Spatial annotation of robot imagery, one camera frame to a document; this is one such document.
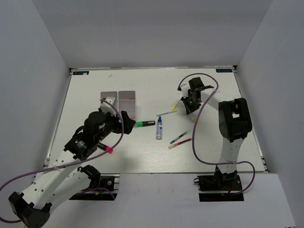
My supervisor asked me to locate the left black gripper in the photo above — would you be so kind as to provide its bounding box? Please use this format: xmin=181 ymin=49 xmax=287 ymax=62
xmin=95 ymin=110 xmax=135 ymax=143

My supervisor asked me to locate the pink highlighter marker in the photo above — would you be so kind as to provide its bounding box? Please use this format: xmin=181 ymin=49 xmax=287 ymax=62
xmin=97 ymin=142 xmax=113 ymax=154

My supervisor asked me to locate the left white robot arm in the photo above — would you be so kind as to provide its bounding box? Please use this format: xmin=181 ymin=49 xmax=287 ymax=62
xmin=8 ymin=110 xmax=136 ymax=228

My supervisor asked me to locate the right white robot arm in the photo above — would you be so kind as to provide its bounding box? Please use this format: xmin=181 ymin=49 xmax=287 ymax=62
xmin=178 ymin=77 xmax=252 ymax=190

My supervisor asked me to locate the green highlighter marker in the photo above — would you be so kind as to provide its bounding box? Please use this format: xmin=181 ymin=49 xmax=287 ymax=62
xmin=136 ymin=121 xmax=155 ymax=128

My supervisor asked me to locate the right white organizer tray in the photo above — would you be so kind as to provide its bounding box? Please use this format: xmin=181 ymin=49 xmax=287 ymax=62
xmin=118 ymin=91 xmax=137 ymax=120

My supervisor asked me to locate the white organizer tray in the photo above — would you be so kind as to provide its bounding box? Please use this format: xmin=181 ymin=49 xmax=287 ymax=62
xmin=118 ymin=91 xmax=137 ymax=120
xmin=100 ymin=91 xmax=118 ymax=114

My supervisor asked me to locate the green ink pen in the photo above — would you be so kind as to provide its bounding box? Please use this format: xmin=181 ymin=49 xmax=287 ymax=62
xmin=170 ymin=131 xmax=189 ymax=144

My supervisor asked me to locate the blue cap spray bottle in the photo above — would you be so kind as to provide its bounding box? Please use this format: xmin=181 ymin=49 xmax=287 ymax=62
xmin=156 ymin=116 xmax=163 ymax=140

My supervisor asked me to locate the left white organizer tray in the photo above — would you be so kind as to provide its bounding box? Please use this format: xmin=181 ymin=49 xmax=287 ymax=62
xmin=100 ymin=91 xmax=118 ymax=114

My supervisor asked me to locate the red ink pen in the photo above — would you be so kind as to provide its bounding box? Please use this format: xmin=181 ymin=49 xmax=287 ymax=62
xmin=168 ymin=138 xmax=192 ymax=150

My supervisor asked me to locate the right blue corner sticker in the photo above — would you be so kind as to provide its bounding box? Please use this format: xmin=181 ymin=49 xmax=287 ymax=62
xmin=216 ymin=68 xmax=233 ymax=73

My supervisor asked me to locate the blue corner sticker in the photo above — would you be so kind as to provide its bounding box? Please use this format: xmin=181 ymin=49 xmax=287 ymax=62
xmin=73 ymin=71 xmax=89 ymax=76
xmin=216 ymin=68 xmax=233 ymax=73

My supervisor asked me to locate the left blue corner sticker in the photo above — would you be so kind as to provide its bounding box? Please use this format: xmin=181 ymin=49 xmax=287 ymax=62
xmin=73 ymin=71 xmax=89 ymax=76

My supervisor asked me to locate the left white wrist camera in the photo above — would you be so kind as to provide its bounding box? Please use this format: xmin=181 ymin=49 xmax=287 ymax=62
xmin=100 ymin=96 xmax=117 ymax=116

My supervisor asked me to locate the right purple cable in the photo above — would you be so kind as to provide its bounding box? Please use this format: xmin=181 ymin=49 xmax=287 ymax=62
xmin=178 ymin=73 xmax=256 ymax=197

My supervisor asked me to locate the purple cable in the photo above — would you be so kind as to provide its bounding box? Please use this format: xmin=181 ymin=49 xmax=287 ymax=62
xmin=178 ymin=73 xmax=256 ymax=197
xmin=0 ymin=100 xmax=124 ymax=224

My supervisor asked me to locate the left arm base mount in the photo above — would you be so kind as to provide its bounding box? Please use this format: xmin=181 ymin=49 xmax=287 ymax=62
xmin=69 ymin=174 xmax=120 ymax=201

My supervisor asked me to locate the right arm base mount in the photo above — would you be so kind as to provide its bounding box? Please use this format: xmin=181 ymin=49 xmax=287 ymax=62
xmin=193 ymin=175 xmax=244 ymax=202

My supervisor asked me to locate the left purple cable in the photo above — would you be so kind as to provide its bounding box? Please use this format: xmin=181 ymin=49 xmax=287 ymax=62
xmin=0 ymin=100 xmax=124 ymax=224

